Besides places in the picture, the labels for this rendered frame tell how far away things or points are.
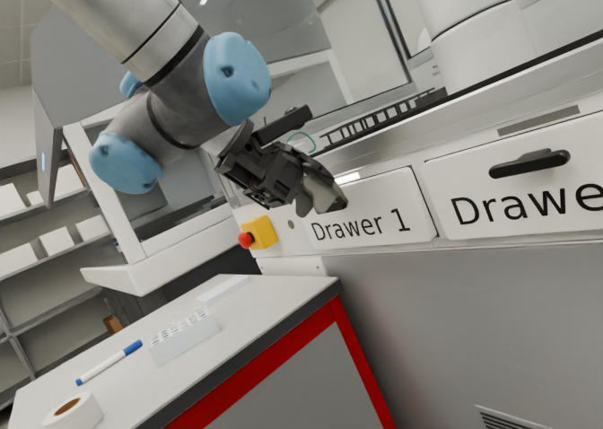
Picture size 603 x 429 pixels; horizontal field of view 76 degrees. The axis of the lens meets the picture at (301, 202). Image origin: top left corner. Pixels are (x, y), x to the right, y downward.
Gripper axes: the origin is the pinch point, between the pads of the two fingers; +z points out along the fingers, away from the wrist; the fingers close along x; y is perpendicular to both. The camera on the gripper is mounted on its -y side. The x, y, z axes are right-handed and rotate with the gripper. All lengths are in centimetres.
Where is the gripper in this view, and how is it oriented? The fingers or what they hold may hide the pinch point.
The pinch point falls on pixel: (336, 197)
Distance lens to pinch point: 65.2
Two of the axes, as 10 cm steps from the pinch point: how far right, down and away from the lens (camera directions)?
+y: -3.7, 8.4, -3.9
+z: 7.5, 5.2, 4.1
